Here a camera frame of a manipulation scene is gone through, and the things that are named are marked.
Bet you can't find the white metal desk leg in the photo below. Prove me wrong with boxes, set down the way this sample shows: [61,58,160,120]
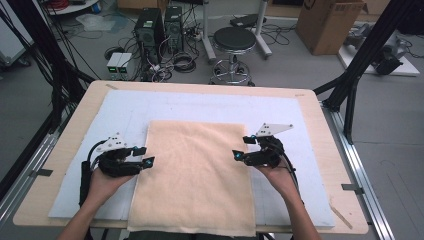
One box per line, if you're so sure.
[199,0,218,65]
[254,0,273,60]

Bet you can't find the black metal frame stand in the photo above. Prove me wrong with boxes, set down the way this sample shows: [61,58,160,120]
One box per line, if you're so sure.
[312,0,424,145]
[0,0,96,135]

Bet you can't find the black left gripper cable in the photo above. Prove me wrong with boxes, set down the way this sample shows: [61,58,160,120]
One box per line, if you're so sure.
[78,139,108,207]

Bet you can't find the slim black computer tower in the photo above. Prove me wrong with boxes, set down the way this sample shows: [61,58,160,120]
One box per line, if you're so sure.
[163,5,185,53]

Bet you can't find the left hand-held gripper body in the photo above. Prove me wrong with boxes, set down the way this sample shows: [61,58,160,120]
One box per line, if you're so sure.
[95,132,144,178]

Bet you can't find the cream fleece towel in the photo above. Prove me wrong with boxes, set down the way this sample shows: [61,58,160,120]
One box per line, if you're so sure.
[127,119,257,238]

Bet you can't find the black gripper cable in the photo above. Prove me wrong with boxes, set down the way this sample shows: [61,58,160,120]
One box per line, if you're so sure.
[78,139,108,207]
[281,151,303,203]

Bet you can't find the person's left hand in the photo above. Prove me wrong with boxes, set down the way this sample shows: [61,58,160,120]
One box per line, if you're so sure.
[86,167,138,208]

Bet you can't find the flat black pad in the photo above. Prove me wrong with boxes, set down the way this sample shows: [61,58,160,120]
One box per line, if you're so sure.
[229,13,268,29]

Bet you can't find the white board with robot parts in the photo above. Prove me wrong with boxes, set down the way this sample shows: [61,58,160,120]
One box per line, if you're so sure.
[337,22,421,78]

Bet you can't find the white power supply box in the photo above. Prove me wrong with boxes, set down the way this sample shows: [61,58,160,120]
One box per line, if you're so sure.
[117,52,133,81]
[106,52,123,81]

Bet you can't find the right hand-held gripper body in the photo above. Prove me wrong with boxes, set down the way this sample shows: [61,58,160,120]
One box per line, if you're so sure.
[242,122,295,169]

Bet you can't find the person's right hand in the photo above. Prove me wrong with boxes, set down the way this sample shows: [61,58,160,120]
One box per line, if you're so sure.
[254,159,301,203]

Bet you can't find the brown cardboard box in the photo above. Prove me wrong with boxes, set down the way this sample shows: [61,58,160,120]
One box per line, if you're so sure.
[295,0,368,57]

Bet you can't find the thin wooden stick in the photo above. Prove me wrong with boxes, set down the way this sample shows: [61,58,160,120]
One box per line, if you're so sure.
[329,202,354,231]

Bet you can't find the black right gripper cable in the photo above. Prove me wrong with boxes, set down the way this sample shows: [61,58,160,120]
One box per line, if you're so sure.
[281,151,303,203]

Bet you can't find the aluminium side rail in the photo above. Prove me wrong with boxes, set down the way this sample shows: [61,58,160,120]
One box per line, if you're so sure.
[320,100,397,240]
[0,132,58,229]

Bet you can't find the clear plastic bag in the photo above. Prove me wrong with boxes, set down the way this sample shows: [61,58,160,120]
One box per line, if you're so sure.
[75,12,117,33]

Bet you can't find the person's dark clothing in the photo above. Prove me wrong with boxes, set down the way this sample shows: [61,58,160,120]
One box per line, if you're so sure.
[124,229,278,240]

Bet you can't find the large black computer tower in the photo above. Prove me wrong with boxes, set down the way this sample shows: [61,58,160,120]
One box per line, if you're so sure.
[134,7,166,65]

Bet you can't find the grey tape strip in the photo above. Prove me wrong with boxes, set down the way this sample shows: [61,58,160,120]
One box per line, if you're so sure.
[341,182,365,195]
[27,167,54,178]

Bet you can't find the black round stool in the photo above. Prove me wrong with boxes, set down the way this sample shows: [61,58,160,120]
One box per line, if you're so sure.
[208,26,257,87]

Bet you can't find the white foam mat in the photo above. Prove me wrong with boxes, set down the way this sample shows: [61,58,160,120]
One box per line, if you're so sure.
[48,89,336,230]

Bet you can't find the coiled black floor cables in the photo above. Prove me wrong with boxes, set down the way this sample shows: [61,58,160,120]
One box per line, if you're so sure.
[172,50,198,74]

